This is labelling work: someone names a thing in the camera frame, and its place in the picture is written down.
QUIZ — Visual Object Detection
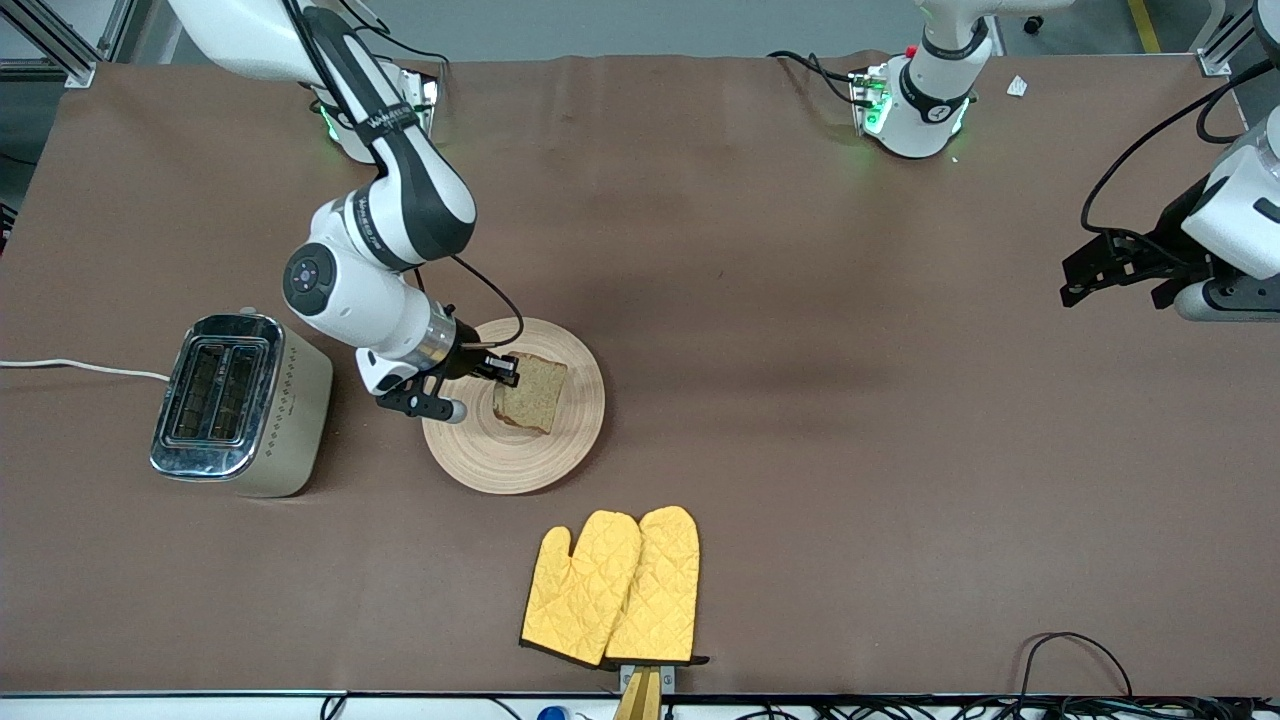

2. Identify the beige chrome toaster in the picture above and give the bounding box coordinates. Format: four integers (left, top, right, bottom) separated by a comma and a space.
149, 307, 335, 499

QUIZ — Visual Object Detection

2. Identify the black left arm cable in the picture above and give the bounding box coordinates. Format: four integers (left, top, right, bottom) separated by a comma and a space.
1081, 58, 1273, 237

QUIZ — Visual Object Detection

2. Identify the brown toast slice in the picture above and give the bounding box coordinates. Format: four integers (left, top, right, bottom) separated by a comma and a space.
492, 352, 569, 435

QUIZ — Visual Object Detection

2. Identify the aluminium frame profile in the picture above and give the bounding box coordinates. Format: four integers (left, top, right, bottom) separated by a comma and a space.
0, 0, 138, 89
1195, 0, 1263, 78

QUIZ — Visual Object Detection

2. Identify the wooden mitt hanger peg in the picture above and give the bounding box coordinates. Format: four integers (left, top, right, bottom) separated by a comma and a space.
613, 664, 677, 720

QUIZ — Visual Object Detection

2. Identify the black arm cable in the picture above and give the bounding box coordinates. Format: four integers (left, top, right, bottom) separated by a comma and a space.
285, 0, 527, 351
1081, 58, 1273, 237

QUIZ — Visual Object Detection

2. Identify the round wooden plate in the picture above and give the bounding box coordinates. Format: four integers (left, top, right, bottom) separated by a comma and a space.
421, 317, 606, 496

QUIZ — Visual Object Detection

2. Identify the brown table cover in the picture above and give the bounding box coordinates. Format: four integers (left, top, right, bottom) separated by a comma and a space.
0, 50, 1280, 698

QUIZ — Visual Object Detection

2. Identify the black looped cable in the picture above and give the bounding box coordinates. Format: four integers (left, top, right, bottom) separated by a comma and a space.
1014, 631, 1137, 703

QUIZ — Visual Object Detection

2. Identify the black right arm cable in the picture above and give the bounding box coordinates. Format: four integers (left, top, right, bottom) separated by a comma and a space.
285, 0, 527, 351

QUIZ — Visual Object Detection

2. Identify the black right base cable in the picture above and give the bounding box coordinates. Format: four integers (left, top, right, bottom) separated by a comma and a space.
345, 0, 449, 93

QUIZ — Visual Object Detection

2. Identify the black left base cable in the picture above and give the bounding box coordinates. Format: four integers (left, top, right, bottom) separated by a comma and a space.
767, 49, 873, 107

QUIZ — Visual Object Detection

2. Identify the white toaster power cord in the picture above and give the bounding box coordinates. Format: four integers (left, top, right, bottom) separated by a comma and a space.
0, 358, 173, 383

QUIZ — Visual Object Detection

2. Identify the black base cable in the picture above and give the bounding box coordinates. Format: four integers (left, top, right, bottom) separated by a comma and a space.
345, 0, 449, 93
767, 49, 873, 107

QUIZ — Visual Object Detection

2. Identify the yellow quilted oven mitt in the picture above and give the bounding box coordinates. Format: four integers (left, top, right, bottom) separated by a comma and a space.
605, 505, 709, 667
519, 510, 643, 669

